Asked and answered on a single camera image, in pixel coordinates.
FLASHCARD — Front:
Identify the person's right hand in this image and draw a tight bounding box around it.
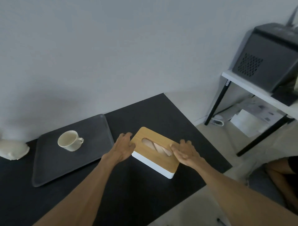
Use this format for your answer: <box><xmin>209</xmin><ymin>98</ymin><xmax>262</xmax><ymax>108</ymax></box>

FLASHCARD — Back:
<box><xmin>170</xmin><ymin>139</ymin><xmax>205</xmax><ymax>169</ymax></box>

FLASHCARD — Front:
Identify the person's left hand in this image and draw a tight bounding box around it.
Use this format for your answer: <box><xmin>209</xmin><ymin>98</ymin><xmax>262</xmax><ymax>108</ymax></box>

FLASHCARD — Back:
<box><xmin>102</xmin><ymin>132</ymin><xmax>136</xmax><ymax>163</ymax></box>

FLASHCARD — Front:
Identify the white tissue box wooden lid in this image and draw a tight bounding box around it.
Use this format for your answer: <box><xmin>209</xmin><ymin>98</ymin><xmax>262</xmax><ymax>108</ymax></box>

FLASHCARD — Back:
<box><xmin>129</xmin><ymin>126</ymin><xmax>180</xmax><ymax>179</ymax></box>

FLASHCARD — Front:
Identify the dark grey tray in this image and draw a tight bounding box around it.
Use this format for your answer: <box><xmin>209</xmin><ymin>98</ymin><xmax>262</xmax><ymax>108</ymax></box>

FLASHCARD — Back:
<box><xmin>32</xmin><ymin>114</ymin><xmax>115</xmax><ymax>188</ymax></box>

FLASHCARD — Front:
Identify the person's right forearm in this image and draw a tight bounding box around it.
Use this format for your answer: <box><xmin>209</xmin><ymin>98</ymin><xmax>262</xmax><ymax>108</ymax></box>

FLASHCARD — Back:
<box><xmin>193</xmin><ymin>158</ymin><xmax>298</xmax><ymax>226</ymax></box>

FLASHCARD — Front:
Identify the person's left forearm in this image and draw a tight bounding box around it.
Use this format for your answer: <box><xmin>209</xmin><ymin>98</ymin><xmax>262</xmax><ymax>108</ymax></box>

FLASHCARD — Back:
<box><xmin>32</xmin><ymin>156</ymin><xmax>117</xmax><ymax>226</ymax></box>

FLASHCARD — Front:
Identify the white tissue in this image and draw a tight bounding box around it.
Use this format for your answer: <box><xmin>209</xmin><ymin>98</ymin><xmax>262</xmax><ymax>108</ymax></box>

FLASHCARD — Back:
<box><xmin>142</xmin><ymin>138</ymin><xmax>174</xmax><ymax>157</ymax></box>

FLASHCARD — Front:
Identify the white power strip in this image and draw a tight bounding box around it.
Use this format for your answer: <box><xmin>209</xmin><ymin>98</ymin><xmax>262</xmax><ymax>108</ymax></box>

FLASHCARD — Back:
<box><xmin>210</xmin><ymin>114</ymin><xmax>224</xmax><ymax>127</ymax></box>

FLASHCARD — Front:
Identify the black table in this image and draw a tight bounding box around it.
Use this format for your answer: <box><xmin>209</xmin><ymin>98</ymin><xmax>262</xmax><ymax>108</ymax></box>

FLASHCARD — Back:
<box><xmin>0</xmin><ymin>93</ymin><xmax>233</xmax><ymax>226</ymax></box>

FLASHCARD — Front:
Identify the cream ceramic cup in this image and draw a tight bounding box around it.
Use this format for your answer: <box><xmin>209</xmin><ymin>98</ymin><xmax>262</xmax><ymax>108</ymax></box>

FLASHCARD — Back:
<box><xmin>57</xmin><ymin>130</ymin><xmax>84</xmax><ymax>152</ymax></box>

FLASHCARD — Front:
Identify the white paper sheet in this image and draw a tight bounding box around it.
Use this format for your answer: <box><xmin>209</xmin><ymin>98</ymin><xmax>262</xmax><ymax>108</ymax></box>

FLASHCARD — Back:
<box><xmin>230</xmin><ymin>109</ymin><xmax>268</xmax><ymax>138</ymax></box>

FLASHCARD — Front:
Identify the white shelf with black legs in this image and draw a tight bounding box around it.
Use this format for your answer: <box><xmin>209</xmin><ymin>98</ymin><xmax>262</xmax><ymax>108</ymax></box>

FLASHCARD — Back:
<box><xmin>204</xmin><ymin>70</ymin><xmax>298</xmax><ymax>157</ymax></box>

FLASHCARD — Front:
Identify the white rabbit-shaped vase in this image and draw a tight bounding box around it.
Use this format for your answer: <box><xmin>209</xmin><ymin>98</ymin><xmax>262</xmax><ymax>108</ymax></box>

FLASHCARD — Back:
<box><xmin>0</xmin><ymin>139</ymin><xmax>30</xmax><ymax>161</ymax></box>

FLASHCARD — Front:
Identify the black printer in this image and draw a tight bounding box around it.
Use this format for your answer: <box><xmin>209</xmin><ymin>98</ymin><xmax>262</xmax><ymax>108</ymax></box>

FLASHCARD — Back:
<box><xmin>232</xmin><ymin>22</ymin><xmax>298</xmax><ymax>93</ymax></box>

